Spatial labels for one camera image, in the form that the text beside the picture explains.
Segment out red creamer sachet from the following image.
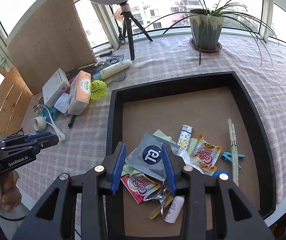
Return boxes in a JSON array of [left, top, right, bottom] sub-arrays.
[[120, 174, 163, 205]]

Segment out gold striped creamer sachet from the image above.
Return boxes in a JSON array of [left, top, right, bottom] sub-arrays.
[[187, 135, 223, 176]]

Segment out small pink white bottle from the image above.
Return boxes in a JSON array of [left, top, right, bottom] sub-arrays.
[[164, 195, 185, 224]]

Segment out person's left hand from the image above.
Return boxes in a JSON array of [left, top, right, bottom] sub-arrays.
[[0, 171, 22, 212]]

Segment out pink checkered cloth desktop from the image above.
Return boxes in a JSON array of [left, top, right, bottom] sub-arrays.
[[15, 34, 286, 230]]

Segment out red booklet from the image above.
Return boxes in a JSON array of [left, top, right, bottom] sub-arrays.
[[65, 75, 78, 87]]

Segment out orange tissue pack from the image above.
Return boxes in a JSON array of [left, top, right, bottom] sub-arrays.
[[67, 70, 92, 116]]

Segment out teal clothespin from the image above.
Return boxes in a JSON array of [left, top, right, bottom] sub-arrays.
[[220, 151, 246, 170], [48, 107, 59, 120]]

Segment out plant pot saucer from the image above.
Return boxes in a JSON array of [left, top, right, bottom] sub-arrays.
[[189, 37, 222, 53]]

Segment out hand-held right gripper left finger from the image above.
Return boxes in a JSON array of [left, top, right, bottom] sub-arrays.
[[12, 142, 128, 240]]

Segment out blue tape measure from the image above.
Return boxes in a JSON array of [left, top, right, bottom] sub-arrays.
[[212, 171, 233, 181]]

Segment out white round device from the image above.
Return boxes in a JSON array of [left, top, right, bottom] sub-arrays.
[[33, 116, 47, 133]]

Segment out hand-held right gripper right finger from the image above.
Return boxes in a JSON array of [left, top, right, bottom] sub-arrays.
[[161, 142, 276, 240]]

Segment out light plywood board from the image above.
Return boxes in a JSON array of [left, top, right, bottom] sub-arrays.
[[5, 0, 99, 96]]

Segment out chopsticks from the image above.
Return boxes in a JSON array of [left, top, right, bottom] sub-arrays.
[[227, 118, 243, 187]]

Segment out metal spring clip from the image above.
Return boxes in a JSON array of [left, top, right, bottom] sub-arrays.
[[143, 179, 175, 218]]

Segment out pine plank panel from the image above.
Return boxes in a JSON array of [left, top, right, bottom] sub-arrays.
[[0, 66, 34, 138]]

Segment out patterned lighter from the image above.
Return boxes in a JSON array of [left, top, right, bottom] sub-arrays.
[[177, 124, 193, 148]]

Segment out white looped strap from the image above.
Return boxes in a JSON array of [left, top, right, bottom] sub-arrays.
[[43, 106, 66, 142]]

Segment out white cardboard box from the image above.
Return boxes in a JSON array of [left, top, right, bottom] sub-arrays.
[[42, 68, 71, 108]]

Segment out green cleaning cloth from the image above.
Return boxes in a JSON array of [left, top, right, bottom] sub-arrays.
[[120, 129, 175, 176]]

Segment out white window frame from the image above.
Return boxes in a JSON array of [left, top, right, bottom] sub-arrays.
[[0, 0, 286, 63]]

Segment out ring light on tripod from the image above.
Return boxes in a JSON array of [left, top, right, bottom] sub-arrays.
[[76, 0, 154, 61]]

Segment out grey sachet round logo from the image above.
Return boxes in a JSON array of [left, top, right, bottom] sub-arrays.
[[103, 55, 125, 67], [125, 132, 171, 182]]

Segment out white lotion bottle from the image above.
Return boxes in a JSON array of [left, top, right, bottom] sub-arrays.
[[100, 59, 133, 80]]

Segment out wooden clothespin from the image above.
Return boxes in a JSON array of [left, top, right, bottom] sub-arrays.
[[148, 203, 168, 221]]

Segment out potted plant grey pot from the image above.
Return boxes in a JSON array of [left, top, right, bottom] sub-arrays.
[[137, 0, 280, 67]]

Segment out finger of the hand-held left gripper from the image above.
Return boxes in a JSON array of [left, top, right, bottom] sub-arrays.
[[0, 131, 59, 144], [0, 137, 60, 157]]

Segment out blue plastic packaging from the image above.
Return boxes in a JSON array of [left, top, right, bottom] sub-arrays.
[[41, 109, 51, 123]]

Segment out black tray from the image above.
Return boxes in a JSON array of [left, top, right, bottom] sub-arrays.
[[105, 71, 277, 238]]

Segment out yellow shuttlecock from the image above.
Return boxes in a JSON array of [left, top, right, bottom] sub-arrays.
[[90, 79, 108, 101]]

